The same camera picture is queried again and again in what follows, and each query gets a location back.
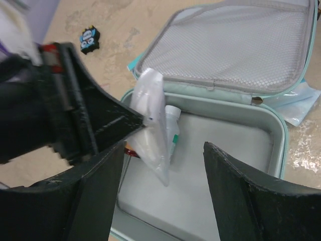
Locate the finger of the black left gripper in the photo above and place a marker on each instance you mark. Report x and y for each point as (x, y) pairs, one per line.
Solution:
(100, 119)

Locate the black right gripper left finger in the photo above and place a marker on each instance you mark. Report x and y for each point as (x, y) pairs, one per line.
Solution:
(77, 204)

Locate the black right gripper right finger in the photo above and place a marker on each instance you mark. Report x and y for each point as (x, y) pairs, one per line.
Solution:
(252, 205)

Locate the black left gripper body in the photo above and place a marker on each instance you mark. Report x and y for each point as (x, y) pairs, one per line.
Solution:
(32, 111)

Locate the amber medicine bottle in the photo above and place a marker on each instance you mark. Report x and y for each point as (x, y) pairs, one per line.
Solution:
(129, 151)

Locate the white gauze packet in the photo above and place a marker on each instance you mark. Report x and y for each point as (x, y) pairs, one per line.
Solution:
(150, 143)

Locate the white plastic bottle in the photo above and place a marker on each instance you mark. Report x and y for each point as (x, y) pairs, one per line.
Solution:
(172, 116)

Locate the teal packet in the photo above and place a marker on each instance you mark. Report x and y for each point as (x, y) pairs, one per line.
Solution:
(131, 66)

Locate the mint green medicine case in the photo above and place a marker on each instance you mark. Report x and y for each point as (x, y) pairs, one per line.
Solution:
(222, 63)

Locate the blue owl toy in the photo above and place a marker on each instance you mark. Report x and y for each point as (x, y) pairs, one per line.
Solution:
(89, 40)

